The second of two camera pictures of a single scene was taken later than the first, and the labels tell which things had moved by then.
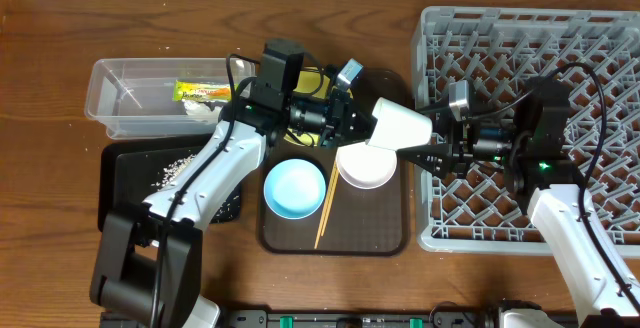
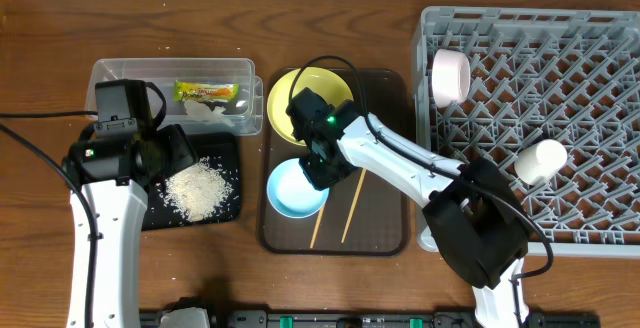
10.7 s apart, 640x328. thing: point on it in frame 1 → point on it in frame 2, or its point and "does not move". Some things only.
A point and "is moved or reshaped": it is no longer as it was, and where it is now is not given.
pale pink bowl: x=365 y=166 is moved or reshaped
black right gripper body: x=495 y=143 → x=320 y=174
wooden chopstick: x=331 y=198 → x=354 y=203
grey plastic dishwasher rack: x=494 y=51 does not move
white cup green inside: x=399 y=126 is moved or reshaped
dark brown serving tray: x=351 y=221 does not move
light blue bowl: x=295 y=189 does not move
